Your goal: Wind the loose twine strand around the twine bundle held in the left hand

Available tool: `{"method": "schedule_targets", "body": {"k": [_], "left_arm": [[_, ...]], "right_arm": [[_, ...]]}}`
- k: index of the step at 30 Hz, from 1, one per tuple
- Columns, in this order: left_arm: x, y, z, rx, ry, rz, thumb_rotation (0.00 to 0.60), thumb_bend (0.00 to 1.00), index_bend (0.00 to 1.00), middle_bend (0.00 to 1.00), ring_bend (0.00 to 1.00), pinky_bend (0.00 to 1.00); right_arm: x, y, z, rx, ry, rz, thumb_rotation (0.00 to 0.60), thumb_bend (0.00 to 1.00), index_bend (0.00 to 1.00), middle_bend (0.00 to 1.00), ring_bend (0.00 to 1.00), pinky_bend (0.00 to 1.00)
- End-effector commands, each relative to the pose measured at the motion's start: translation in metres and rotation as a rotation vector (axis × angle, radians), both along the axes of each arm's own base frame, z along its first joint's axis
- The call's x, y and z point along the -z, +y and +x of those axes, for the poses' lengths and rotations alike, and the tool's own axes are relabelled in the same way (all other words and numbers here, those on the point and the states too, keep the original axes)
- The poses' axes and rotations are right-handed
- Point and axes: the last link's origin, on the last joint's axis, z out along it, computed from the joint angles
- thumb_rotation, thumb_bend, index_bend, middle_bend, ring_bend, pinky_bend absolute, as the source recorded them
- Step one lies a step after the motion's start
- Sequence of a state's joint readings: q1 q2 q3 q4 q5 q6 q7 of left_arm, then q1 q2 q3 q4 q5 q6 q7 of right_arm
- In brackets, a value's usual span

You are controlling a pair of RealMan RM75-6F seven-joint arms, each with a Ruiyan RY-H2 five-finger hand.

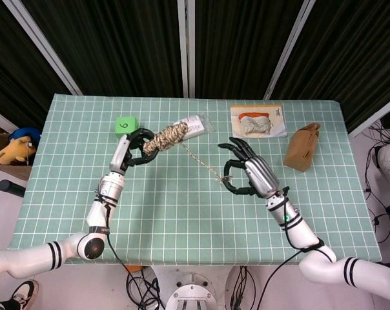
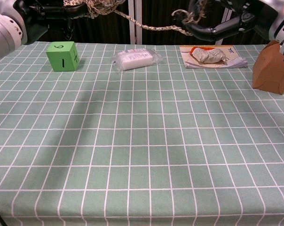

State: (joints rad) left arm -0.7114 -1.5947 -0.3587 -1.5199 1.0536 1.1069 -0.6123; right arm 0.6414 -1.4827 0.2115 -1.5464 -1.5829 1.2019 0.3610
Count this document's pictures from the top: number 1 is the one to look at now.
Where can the brown paper bag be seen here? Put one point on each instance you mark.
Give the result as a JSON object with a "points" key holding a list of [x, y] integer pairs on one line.
{"points": [[301, 148]]}

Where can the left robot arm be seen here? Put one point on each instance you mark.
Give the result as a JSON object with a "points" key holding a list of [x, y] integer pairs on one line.
{"points": [[98, 213]]}

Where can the paper booklet stack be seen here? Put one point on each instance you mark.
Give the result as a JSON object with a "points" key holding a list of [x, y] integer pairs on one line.
{"points": [[275, 113]]}

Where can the black pleated curtain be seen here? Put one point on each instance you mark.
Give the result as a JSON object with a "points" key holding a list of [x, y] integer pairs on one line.
{"points": [[240, 45], [117, 45], [353, 51], [11, 64]]}

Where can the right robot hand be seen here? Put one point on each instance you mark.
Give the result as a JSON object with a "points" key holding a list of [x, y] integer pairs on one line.
{"points": [[262, 174]]}

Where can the blue plush toy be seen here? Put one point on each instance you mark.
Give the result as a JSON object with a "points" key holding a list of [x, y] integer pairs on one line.
{"points": [[24, 132]]}

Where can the black white sneaker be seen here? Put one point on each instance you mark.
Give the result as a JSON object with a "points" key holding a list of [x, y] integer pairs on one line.
{"points": [[25, 290]]}

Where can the white orange crumpled package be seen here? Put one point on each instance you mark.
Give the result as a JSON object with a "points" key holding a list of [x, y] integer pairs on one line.
{"points": [[254, 124]]}

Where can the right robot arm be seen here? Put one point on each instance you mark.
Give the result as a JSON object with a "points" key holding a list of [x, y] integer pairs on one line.
{"points": [[298, 229]]}

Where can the cardboard box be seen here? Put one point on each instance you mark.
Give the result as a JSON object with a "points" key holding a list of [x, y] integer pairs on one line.
{"points": [[7, 171]]}

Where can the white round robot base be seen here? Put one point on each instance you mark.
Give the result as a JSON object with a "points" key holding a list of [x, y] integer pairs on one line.
{"points": [[190, 294]]}

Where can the black cylinder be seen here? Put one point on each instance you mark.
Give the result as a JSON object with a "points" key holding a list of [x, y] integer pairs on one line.
{"points": [[11, 188]]}

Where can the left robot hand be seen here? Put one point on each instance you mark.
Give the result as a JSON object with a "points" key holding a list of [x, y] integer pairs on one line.
{"points": [[119, 155]]}

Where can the orange object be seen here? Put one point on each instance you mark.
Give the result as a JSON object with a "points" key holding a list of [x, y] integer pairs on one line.
{"points": [[132, 268]]}

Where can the green checked tablecloth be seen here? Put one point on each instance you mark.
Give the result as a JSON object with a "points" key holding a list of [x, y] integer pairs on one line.
{"points": [[182, 210]]}

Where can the white packet in clear plastic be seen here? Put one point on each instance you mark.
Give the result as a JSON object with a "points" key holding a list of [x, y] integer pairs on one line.
{"points": [[198, 126]]}

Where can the yellow plush toy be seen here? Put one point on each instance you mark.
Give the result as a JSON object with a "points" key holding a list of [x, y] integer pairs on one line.
{"points": [[14, 151]]}

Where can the green number cube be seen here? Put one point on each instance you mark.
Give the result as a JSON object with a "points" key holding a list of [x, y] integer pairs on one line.
{"points": [[125, 124]]}

